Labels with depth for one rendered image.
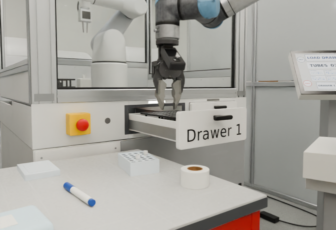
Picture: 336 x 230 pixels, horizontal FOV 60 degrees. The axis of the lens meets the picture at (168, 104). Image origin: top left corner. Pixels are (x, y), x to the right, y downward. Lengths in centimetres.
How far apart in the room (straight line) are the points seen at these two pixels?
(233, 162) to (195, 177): 84
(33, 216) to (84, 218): 11
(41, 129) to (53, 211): 43
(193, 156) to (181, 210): 75
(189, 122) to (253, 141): 215
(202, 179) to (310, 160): 30
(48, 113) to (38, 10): 32
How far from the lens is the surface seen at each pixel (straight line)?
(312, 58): 178
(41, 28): 103
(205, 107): 132
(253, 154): 300
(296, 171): 278
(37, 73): 101
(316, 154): 85
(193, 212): 59
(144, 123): 102
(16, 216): 52
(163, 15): 90
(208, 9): 87
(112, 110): 109
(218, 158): 145
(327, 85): 167
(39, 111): 101
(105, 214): 60
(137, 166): 80
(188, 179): 70
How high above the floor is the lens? 100
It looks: 4 degrees down
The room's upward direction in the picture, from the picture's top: straight up
